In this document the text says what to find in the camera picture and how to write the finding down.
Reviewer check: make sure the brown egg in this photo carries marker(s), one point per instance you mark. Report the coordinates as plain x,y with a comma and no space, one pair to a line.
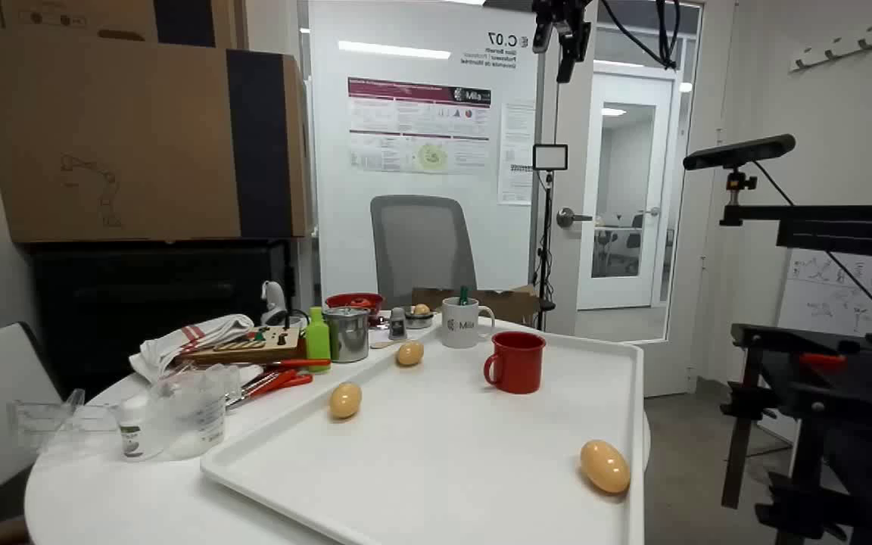
411,355
602,468

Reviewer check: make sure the stainless steel cup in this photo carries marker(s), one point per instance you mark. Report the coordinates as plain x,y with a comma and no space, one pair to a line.
349,333

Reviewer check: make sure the red metal cup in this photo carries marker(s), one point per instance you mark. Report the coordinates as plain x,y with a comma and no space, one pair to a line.
517,362

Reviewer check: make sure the brown egg far corner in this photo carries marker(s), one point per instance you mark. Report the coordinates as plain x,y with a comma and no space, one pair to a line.
345,402

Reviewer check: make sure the brown egg at tray edge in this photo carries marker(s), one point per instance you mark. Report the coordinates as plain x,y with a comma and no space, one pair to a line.
602,468

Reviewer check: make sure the clear plastic measuring cup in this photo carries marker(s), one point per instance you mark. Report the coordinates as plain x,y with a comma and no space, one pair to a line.
195,410

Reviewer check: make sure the grey office chair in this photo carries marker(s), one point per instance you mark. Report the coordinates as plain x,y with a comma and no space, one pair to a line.
418,243

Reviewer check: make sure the metal plate with bread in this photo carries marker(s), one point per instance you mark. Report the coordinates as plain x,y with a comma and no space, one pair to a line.
418,313

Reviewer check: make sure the white logo mug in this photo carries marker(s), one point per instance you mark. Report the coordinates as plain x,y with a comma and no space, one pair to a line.
461,322

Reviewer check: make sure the red bowl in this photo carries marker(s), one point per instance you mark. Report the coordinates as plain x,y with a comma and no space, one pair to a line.
354,301

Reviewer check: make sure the green plastic bottle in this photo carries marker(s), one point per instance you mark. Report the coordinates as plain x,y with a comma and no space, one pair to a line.
316,333

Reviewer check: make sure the white plastic tray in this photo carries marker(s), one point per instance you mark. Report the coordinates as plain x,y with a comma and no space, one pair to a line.
443,460

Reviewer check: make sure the small white bottle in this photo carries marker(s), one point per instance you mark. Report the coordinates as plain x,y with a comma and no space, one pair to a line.
132,415

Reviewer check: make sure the large cardboard box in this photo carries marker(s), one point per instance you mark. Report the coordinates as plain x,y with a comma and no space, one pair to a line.
111,140

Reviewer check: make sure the wall poster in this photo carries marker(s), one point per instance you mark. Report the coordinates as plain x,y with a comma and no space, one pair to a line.
422,130

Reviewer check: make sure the white door with handle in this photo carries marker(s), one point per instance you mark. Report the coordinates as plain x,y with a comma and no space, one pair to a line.
627,147

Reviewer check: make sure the black stereo camera on stand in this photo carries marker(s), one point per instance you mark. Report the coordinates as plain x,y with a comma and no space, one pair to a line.
739,152

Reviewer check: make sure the black workbench frame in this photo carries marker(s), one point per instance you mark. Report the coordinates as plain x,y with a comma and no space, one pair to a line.
825,383

